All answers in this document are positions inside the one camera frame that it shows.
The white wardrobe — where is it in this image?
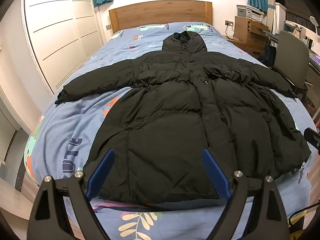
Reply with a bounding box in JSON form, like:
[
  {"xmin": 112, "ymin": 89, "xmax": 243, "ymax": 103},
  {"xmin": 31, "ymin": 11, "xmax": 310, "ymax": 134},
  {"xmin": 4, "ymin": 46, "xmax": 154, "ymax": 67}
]
[{"xmin": 21, "ymin": 0, "xmax": 110, "ymax": 95}]

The black puffer coat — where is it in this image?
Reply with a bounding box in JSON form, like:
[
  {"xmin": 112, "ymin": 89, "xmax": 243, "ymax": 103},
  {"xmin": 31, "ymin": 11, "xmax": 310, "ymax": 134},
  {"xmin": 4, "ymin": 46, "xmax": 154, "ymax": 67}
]
[{"xmin": 54, "ymin": 31, "xmax": 312, "ymax": 204}]

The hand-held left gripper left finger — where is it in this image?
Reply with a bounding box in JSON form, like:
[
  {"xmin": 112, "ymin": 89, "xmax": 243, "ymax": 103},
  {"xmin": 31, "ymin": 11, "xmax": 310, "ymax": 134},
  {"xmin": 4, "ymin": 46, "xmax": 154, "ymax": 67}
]
[{"xmin": 27, "ymin": 149, "xmax": 115, "ymax": 240}]

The white desk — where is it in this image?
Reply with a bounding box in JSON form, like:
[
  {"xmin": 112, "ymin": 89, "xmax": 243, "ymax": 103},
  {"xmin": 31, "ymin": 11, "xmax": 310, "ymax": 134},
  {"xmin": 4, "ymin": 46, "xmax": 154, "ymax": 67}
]
[{"xmin": 284, "ymin": 17, "xmax": 320, "ymax": 64}]

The grey office chair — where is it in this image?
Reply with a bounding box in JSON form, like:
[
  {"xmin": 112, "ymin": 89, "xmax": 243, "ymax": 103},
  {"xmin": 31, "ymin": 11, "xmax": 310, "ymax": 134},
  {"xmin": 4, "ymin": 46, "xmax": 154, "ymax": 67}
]
[{"xmin": 271, "ymin": 31, "xmax": 313, "ymax": 98}]

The black cable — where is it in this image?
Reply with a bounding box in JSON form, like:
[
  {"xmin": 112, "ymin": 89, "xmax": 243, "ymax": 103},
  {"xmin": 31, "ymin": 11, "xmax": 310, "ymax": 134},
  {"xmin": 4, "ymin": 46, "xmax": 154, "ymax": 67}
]
[{"xmin": 287, "ymin": 202, "xmax": 320, "ymax": 230}]

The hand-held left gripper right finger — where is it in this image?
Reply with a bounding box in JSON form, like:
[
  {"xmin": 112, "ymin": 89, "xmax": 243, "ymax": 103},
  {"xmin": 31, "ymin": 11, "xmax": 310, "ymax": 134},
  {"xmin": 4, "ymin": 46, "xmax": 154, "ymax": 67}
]
[{"xmin": 202, "ymin": 149, "xmax": 290, "ymax": 240}]

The dark blue bag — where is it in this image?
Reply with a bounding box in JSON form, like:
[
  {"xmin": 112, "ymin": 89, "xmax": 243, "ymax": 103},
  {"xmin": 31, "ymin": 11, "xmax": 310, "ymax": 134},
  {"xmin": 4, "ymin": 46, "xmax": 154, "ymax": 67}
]
[{"xmin": 257, "ymin": 44, "xmax": 277, "ymax": 67}]

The wooden headboard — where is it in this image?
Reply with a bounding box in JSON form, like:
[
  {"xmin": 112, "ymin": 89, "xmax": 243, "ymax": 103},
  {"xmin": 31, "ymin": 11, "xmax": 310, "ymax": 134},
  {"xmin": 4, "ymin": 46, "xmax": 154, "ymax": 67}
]
[{"xmin": 109, "ymin": 1, "xmax": 213, "ymax": 34}]

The blue printed blanket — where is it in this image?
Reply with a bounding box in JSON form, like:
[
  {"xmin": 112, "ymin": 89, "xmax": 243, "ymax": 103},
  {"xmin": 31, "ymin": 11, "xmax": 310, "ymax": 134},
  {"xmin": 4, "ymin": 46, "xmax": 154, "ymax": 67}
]
[{"xmin": 24, "ymin": 23, "xmax": 319, "ymax": 240}]

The wooden bedside cabinet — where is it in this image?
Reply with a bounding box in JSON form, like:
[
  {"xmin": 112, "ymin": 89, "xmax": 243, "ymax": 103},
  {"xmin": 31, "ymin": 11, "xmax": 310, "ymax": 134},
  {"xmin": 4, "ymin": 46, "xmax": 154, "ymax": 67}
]
[{"xmin": 226, "ymin": 16, "xmax": 272, "ymax": 54}]

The grey printer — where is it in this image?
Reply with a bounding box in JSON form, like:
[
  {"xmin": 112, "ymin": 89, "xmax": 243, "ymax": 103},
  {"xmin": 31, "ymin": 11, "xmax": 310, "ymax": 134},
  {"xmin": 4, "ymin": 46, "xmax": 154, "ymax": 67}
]
[{"xmin": 236, "ymin": 5, "xmax": 264, "ymax": 22}]

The white desk lamp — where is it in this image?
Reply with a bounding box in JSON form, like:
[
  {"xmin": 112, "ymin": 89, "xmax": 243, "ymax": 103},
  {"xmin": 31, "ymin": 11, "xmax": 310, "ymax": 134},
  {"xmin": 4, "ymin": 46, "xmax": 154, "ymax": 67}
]
[{"xmin": 309, "ymin": 16, "xmax": 320, "ymax": 34}]

